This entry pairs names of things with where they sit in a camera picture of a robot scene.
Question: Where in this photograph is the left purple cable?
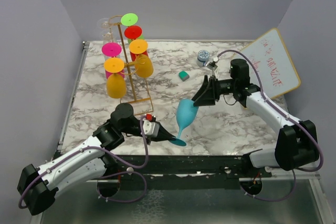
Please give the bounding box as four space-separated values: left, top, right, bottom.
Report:
17 118 150 209

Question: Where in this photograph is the blue white round jar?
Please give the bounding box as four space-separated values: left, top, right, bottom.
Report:
196 50 209 67

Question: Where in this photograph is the purple cable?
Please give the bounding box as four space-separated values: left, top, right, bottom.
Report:
17 118 150 209
216 49 321 202

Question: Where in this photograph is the blue wine glass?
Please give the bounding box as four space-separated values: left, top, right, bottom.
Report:
170 99 198 147

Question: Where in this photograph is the gold wire glass rack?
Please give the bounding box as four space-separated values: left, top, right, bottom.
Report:
109 15 154 115

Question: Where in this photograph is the orange wine glass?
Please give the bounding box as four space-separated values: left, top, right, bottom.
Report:
129 39 154 78
104 58 127 99

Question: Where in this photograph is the red wine glass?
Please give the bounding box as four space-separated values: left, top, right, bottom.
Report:
124 25 148 61

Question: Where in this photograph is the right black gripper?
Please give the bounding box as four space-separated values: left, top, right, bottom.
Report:
192 76 237 106

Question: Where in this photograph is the pink wine glass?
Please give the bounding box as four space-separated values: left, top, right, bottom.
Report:
101 42 125 79

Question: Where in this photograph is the clear wine glass lower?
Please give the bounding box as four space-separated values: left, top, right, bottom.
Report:
100 30 114 41

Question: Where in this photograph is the green wine glass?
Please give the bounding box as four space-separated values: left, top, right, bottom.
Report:
121 13 143 43

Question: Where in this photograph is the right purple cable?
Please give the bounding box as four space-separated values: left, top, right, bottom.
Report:
216 49 321 202

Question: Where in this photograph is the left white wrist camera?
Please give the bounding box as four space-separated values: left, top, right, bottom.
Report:
143 114 160 137

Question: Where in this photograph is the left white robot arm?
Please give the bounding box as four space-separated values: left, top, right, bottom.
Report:
17 103 176 216

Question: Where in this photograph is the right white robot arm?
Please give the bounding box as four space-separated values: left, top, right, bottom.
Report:
192 59 320 177

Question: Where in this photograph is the clear wine glass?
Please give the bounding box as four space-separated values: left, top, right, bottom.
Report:
97 18 111 29
100 30 114 41

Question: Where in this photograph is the green grey eraser block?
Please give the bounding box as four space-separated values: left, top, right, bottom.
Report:
178 71 190 81

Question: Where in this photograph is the clear wine glass upper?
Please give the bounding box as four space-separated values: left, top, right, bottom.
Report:
97 18 111 29

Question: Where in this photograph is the yellow framed whiteboard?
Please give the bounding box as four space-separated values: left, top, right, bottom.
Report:
240 28 301 99

